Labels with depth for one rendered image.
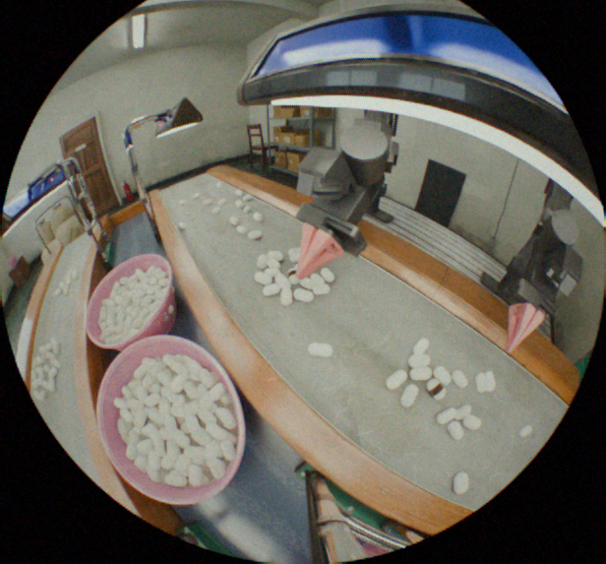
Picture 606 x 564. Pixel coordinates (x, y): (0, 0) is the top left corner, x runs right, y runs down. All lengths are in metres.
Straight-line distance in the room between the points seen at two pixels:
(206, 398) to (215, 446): 0.07
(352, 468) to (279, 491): 0.14
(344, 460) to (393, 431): 0.08
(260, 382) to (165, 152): 4.60
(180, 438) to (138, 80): 4.90
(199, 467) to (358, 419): 0.23
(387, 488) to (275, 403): 0.18
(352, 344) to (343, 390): 0.07
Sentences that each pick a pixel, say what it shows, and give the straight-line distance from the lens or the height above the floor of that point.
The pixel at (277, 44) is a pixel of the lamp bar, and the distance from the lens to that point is 0.18.
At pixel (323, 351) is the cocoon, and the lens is 0.29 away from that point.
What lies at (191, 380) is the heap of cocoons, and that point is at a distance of 0.36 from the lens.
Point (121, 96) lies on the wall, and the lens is 4.85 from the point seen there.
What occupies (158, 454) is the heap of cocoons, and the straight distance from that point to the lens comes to 0.36.
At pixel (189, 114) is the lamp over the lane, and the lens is 0.53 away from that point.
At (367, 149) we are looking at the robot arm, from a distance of 0.24.
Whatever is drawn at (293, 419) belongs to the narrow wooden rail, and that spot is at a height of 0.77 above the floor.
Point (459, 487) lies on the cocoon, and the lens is 0.37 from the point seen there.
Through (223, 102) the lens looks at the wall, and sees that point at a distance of 4.97.
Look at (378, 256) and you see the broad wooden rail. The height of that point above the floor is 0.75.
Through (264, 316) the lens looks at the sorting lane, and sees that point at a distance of 0.35.
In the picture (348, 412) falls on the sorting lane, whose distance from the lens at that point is 0.30.
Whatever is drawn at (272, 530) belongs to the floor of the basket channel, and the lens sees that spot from 0.41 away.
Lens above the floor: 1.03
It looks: 42 degrees down
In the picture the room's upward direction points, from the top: straight up
